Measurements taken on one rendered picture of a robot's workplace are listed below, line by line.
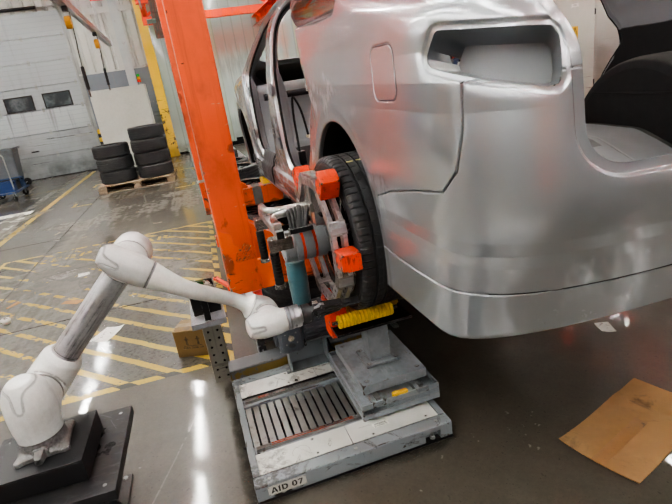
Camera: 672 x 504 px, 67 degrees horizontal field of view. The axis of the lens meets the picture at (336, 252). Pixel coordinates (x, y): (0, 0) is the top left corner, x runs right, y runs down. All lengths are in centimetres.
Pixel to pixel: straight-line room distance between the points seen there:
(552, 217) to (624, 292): 35
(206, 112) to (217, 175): 28
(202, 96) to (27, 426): 145
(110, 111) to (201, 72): 1066
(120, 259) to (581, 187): 140
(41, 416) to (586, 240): 179
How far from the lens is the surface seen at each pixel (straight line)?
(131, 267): 183
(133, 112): 1296
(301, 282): 224
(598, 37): 648
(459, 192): 125
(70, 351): 218
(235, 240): 249
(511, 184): 121
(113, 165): 1037
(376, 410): 225
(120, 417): 234
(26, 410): 207
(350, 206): 184
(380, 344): 234
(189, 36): 241
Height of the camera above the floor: 149
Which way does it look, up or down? 19 degrees down
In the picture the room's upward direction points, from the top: 9 degrees counter-clockwise
